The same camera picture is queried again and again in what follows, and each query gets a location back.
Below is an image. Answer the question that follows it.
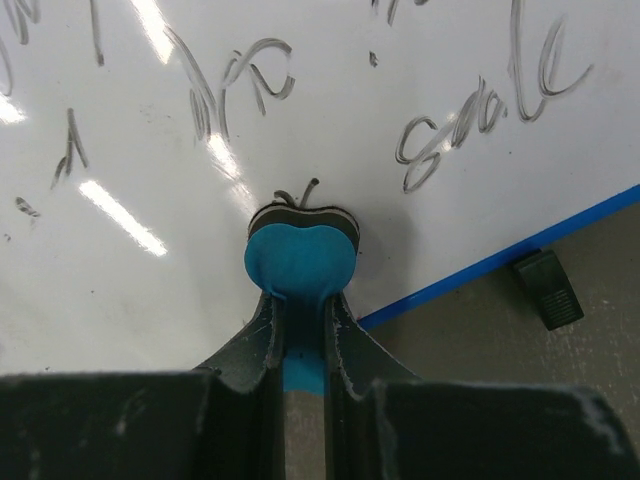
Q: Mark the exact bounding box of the blue framed whiteboard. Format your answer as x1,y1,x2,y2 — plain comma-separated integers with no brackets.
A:
1,1,639,374

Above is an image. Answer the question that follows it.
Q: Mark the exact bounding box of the black whiteboard foot clip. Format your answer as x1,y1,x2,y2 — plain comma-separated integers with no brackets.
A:
510,250,584,331

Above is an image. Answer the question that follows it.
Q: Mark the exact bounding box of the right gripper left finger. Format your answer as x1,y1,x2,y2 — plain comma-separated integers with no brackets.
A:
1,294,285,479

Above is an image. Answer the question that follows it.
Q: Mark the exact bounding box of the blue felt eraser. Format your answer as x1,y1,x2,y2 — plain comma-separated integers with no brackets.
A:
244,202,360,395

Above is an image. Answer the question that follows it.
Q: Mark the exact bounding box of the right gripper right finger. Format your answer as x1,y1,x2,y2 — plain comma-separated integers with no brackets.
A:
324,294,639,479

